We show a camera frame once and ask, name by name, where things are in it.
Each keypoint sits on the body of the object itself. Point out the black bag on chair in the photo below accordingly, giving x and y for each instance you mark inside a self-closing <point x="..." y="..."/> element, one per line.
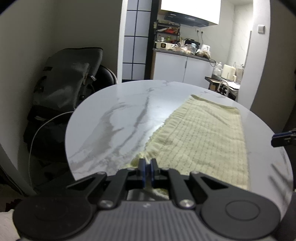
<point x="68" y="78"/>

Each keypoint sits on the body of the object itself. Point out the black framed glass door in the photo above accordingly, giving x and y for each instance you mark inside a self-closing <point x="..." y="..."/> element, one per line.
<point x="139" y="39"/>

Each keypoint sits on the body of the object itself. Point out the black kitchen shelf rack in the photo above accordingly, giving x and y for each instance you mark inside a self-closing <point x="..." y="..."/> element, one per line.
<point x="166" y="31"/>

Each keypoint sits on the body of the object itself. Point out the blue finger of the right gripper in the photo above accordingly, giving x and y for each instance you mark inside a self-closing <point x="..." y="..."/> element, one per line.
<point x="284" y="139"/>

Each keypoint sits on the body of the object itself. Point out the white electric kettle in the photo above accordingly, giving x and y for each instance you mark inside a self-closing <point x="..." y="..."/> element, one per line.
<point x="206" y="49"/>

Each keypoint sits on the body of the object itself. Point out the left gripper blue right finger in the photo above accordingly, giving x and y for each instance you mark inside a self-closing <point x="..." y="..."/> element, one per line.
<point x="172" y="181"/>

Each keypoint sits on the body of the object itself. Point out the white kitchen cabinet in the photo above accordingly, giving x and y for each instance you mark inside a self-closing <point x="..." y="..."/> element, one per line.
<point x="179" y="67"/>

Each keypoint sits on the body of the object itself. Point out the white upper cabinet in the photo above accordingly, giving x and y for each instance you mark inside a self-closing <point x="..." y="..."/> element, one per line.
<point x="208" y="10"/>

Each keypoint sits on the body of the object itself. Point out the yellow knitted towel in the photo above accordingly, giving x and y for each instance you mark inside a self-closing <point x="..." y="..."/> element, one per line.
<point x="201" y="136"/>

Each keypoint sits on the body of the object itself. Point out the wall light switch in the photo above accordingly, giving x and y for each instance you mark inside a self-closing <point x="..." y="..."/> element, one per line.
<point x="261" y="29"/>

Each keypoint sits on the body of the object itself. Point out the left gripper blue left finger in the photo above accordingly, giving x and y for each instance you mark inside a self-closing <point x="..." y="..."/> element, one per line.
<point x="121" y="183"/>

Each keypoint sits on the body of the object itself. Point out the black range hood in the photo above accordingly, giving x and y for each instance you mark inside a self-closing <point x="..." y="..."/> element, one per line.
<point x="186" y="20"/>

